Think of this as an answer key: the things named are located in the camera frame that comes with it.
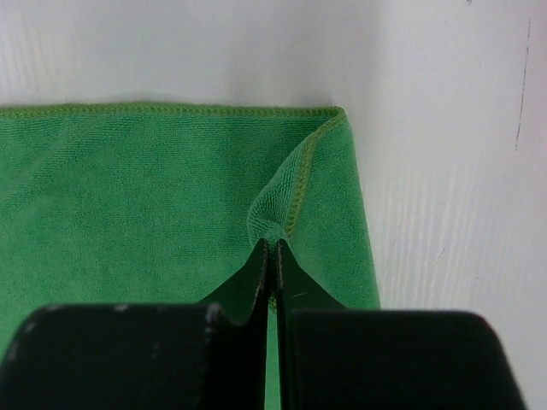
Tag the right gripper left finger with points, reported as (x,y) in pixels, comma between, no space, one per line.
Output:
(205,355)

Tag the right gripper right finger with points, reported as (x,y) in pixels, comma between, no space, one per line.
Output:
(334,357)

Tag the green towel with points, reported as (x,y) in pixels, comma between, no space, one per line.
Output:
(161,203)

